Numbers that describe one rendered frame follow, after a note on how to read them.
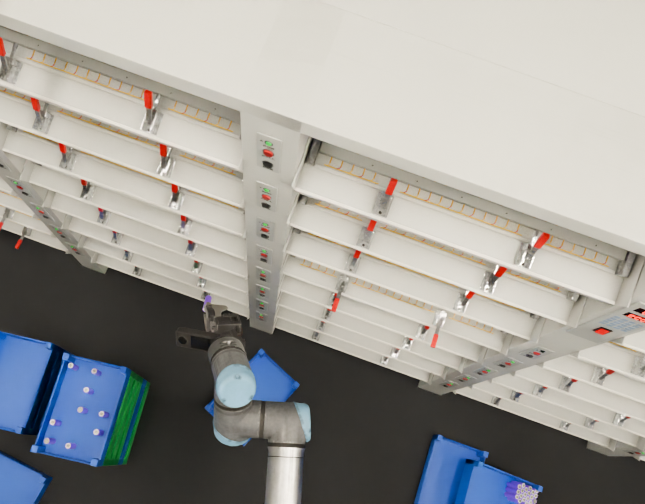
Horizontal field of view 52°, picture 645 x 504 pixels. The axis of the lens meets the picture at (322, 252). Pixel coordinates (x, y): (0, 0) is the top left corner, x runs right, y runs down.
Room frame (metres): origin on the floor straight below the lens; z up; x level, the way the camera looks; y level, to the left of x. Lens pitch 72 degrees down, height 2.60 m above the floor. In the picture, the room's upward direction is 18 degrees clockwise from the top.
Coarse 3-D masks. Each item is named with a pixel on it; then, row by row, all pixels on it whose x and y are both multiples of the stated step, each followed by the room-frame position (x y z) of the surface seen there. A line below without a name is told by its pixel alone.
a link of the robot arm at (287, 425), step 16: (272, 416) 0.09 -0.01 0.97; (288, 416) 0.10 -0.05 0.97; (304, 416) 0.12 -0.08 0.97; (272, 432) 0.06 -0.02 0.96; (288, 432) 0.07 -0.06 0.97; (304, 432) 0.08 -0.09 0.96; (272, 448) 0.02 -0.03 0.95; (288, 448) 0.03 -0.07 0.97; (304, 448) 0.05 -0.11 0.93; (272, 464) -0.01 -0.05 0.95; (288, 464) 0.00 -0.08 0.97; (272, 480) -0.04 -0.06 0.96; (288, 480) -0.03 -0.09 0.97; (272, 496) -0.08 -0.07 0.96; (288, 496) -0.07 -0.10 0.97
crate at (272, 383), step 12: (252, 360) 0.32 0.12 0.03; (264, 360) 0.34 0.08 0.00; (264, 372) 0.29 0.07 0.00; (276, 372) 0.31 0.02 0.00; (264, 384) 0.25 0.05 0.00; (276, 384) 0.26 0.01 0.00; (288, 384) 0.28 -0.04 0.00; (264, 396) 0.21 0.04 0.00; (276, 396) 0.22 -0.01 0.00; (288, 396) 0.23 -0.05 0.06
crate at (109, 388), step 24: (72, 360) 0.09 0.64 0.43; (72, 384) 0.03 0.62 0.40; (96, 384) 0.05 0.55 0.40; (120, 384) 0.07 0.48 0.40; (48, 408) -0.06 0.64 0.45; (72, 408) -0.04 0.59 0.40; (96, 408) -0.02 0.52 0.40; (48, 432) -0.13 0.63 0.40; (72, 432) -0.11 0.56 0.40; (72, 456) -0.17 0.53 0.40; (96, 456) -0.15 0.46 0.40
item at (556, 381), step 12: (516, 372) 0.43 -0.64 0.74; (528, 372) 0.44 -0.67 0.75; (540, 372) 0.45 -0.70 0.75; (552, 372) 0.46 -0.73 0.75; (540, 384) 0.42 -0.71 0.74; (552, 384) 0.43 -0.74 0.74; (564, 384) 0.44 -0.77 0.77; (576, 384) 0.45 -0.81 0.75; (588, 384) 0.46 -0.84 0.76; (576, 396) 0.42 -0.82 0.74; (588, 396) 0.43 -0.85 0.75; (600, 396) 0.44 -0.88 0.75; (612, 396) 0.45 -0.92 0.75; (612, 408) 0.42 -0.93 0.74; (624, 408) 0.43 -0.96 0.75; (636, 408) 0.44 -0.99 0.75
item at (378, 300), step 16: (288, 256) 0.49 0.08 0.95; (288, 272) 0.45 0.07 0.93; (304, 272) 0.46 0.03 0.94; (320, 272) 0.48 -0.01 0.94; (352, 288) 0.46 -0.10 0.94; (368, 304) 0.44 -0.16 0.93; (384, 304) 0.45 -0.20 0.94; (400, 304) 0.46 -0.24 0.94; (416, 304) 0.47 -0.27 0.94; (416, 320) 0.44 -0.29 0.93; (432, 320) 0.45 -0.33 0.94; (448, 320) 0.46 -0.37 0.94; (464, 320) 0.47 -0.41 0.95; (464, 336) 0.44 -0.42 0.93; (480, 336) 0.45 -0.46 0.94; (496, 336) 0.46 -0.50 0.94; (512, 336) 0.46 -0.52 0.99
